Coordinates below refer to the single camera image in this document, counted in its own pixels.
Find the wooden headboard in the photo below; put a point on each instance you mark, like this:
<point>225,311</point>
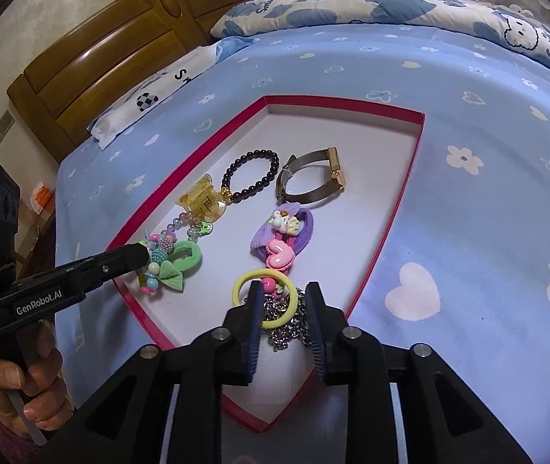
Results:
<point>110,67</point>

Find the person's left hand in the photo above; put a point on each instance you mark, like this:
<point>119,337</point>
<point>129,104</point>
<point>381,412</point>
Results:
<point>38,396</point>

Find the blue cloud-print pillow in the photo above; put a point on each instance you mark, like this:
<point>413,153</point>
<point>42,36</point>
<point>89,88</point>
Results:
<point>352,9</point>

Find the gold mesh band wristwatch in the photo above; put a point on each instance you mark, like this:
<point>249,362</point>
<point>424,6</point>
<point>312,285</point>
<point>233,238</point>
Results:
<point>338,169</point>

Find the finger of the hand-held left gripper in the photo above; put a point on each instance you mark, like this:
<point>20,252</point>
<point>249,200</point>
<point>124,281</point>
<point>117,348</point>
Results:
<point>110,263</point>

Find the yellow floral hair claw clip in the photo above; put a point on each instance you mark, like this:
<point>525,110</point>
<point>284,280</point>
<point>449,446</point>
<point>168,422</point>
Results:
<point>202,200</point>

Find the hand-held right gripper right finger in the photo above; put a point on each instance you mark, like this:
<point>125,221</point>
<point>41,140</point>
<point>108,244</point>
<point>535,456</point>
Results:
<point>314,333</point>

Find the orange boxes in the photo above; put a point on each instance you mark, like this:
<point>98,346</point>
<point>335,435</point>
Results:
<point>40,198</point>

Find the pink heart hair clip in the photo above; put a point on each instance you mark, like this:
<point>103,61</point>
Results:
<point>280,254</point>

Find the red box with white inside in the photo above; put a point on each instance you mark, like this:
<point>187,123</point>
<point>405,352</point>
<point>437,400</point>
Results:
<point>352,154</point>

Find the blue flower print bed sheet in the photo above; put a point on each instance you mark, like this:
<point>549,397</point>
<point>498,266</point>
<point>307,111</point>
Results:
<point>473,227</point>

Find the colourful bead strand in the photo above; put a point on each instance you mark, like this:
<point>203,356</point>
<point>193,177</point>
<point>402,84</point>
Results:
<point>193,225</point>

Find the white pillow with checkered heart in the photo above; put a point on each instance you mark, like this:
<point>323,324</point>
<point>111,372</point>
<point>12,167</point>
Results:
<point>159,92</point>

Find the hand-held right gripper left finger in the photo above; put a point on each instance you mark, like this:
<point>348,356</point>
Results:
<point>255,338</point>

